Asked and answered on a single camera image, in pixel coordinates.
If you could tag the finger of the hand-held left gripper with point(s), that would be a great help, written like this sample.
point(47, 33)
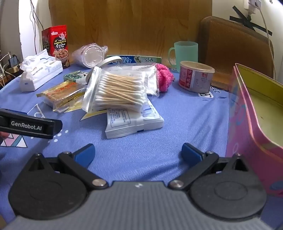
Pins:
point(28, 126)

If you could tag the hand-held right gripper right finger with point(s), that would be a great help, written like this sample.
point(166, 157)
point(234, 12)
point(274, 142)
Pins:
point(191, 152)

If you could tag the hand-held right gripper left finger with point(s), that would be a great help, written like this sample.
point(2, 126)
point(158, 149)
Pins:
point(84, 153)

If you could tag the yellow snack packet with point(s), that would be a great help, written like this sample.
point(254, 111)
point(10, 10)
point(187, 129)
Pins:
point(59, 92)

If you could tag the white wipes packet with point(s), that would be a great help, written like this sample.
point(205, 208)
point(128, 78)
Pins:
point(128, 123)

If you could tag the pink tin box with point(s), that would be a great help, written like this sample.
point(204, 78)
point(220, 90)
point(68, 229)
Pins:
point(243, 132)

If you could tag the green birdcage print tissue pack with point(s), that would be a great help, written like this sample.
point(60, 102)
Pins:
point(74, 76)

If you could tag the bag of cotton swabs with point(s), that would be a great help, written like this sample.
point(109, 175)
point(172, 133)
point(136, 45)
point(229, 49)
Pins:
point(117, 88)

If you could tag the pink knitted scrunchie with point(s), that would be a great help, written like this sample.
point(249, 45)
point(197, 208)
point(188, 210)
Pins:
point(163, 77)

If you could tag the clear zip bag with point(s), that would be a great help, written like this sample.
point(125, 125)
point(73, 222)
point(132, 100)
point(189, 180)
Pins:
point(152, 81)

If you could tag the blue printed cloth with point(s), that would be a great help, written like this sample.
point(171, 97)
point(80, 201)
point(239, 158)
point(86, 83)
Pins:
point(141, 146)

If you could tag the white tissue pack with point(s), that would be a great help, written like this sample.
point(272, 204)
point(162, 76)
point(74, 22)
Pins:
point(37, 70)

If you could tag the white power strip with plugs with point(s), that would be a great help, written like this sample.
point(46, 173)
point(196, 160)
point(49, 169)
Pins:
point(11, 64)

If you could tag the red label tin can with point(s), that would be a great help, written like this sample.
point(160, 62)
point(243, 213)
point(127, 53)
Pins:
point(195, 79)

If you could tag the red snack box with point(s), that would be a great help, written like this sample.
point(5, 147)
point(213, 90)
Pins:
point(58, 44)

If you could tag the wrapped clear plastic cups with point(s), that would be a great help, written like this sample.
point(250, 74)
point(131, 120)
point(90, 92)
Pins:
point(90, 55)

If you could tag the green plastic mug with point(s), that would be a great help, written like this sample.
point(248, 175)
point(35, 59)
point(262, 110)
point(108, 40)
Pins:
point(185, 53)

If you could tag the blue green toothpaste box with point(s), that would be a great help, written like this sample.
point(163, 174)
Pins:
point(141, 60)

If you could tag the brown chair back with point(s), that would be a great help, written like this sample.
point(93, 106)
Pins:
point(232, 44)

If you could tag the wooden headboard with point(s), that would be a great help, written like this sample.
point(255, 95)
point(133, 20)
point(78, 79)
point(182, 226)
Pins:
point(132, 26)

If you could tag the black tape strips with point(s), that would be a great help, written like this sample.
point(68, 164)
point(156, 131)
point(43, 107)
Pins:
point(249, 21)

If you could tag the white wall charger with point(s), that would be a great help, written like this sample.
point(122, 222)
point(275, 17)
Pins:
point(252, 5)

